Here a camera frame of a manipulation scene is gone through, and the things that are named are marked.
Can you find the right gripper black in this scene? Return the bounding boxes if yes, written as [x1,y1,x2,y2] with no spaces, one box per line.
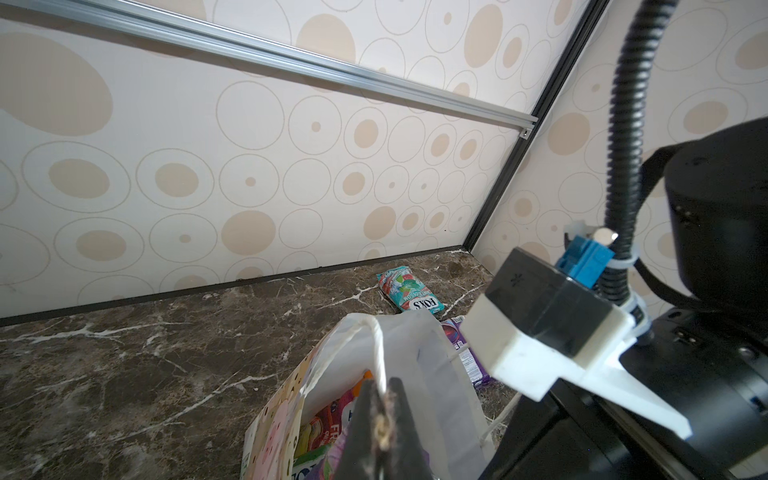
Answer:
[480,381,684,479]

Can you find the teal Fox's candy packet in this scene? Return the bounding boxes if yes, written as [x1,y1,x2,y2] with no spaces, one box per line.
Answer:
[377,266,445,313]

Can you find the white paper bag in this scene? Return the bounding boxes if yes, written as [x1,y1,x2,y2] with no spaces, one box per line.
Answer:
[240,311,496,479]

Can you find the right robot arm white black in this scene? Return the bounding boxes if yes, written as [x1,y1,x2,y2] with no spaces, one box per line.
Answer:
[464,1,767,479]

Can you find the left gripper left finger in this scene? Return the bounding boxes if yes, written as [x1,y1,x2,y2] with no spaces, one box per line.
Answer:
[334,380,387,480]

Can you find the right black frame post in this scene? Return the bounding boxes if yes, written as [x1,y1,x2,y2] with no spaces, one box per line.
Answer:
[463,0,613,252]

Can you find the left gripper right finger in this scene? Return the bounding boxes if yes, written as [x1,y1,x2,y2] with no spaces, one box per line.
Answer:
[383,377,433,480]

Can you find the horizontal aluminium rail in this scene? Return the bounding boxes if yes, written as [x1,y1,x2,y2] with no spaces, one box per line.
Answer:
[1,1,538,139]

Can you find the pink Fox's berries packet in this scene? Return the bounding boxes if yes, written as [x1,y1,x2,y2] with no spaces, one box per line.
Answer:
[291,370,373,480]

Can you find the purple candy packet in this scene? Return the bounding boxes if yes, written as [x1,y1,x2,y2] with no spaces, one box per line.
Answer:
[440,316,491,387]

